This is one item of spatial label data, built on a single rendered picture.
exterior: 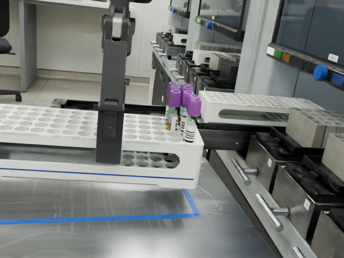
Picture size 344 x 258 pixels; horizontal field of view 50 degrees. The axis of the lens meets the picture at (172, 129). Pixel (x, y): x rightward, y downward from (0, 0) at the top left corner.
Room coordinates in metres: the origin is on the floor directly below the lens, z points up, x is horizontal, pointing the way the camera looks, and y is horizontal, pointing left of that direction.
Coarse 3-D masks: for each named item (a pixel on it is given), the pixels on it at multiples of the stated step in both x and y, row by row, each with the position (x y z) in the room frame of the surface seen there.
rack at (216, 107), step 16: (208, 96) 0.87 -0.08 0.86; (224, 96) 0.88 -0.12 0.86; (240, 96) 0.90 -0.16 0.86; (256, 96) 0.93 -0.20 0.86; (272, 96) 0.94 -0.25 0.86; (208, 112) 0.81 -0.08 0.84; (224, 112) 0.92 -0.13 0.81; (240, 112) 0.93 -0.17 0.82; (256, 112) 0.94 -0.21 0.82; (272, 112) 0.93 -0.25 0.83; (288, 112) 0.85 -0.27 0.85
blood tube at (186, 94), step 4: (184, 92) 0.47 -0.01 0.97; (188, 92) 0.48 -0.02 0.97; (192, 92) 0.47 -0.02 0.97; (184, 96) 0.47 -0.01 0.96; (188, 96) 0.47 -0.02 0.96; (184, 100) 0.47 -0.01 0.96; (184, 104) 0.47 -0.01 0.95; (184, 108) 0.47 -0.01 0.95; (184, 112) 0.47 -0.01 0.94; (184, 116) 0.47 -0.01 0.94; (184, 120) 0.47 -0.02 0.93; (180, 124) 0.47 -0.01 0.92; (184, 124) 0.47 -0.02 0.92; (180, 128) 0.47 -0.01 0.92
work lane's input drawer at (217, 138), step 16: (128, 112) 0.85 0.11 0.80; (144, 112) 0.87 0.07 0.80; (160, 112) 0.88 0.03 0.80; (208, 128) 0.80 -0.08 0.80; (224, 128) 0.81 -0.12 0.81; (240, 128) 0.82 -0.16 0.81; (256, 128) 0.83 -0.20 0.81; (208, 144) 0.80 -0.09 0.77; (224, 144) 0.80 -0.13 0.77; (240, 144) 0.81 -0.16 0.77
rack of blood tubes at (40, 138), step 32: (0, 128) 0.41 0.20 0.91; (32, 128) 0.42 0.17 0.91; (64, 128) 0.43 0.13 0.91; (96, 128) 0.45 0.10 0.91; (128, 128) 0.45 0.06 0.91; (160, 128) 0.48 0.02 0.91; (0, 160) 0.40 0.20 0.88; (32, 160) 0.44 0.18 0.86; (64, 160) 0.45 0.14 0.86; (128, 160) 0.44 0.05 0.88; (160, 160) 0.46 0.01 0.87; (192, 160) 0.43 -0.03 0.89
